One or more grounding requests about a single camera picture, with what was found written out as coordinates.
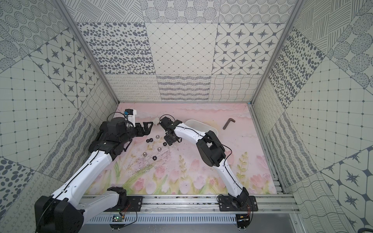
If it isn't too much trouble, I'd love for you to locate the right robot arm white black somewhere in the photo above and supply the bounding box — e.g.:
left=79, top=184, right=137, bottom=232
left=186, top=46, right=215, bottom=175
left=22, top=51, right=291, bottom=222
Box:
left=159, top=116, right=249, bottom=208

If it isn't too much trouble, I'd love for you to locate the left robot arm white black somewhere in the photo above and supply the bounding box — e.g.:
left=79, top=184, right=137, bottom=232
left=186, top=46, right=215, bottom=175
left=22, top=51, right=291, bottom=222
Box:
left=35, top=115, right=153, bottom=233

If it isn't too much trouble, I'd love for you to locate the white storage box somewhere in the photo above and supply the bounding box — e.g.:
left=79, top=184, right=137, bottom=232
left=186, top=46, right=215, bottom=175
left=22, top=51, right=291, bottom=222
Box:
left=185, top=119, right=219, bottom=136

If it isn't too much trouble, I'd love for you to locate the white pipe tee fitting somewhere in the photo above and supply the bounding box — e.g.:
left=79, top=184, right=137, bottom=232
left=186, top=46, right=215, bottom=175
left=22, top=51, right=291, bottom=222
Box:
left=153, top=117, right=160, bottom=125

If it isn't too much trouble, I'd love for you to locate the dark hex allen key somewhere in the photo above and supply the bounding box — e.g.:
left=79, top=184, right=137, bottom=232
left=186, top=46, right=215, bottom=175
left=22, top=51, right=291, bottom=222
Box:
left=222, top=118, right=236, bottom=130

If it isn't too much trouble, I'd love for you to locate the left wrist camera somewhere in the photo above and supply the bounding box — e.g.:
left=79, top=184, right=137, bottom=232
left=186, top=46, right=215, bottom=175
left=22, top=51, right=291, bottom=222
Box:
left=124, top=109, right=137, bottom=126

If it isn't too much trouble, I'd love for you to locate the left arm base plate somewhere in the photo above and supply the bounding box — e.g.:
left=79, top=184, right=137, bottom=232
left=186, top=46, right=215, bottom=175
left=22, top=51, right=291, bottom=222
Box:
left=106, top=196, right=143, bottom=212

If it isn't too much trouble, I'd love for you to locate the white slotted cable duct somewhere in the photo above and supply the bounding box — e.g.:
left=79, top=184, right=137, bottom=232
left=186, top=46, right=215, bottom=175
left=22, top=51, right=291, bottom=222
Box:
left=87, top=213, right=236, bottom=224

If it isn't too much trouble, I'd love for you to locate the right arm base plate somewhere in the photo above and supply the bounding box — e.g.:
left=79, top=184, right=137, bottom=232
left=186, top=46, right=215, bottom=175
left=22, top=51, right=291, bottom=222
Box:
left=217, top=195, right=258, bottom=212

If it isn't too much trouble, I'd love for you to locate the aluminium mounting rail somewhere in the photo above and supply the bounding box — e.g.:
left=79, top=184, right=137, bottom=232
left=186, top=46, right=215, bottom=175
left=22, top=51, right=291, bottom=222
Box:
left=75, top=194, right=301, bottom=215

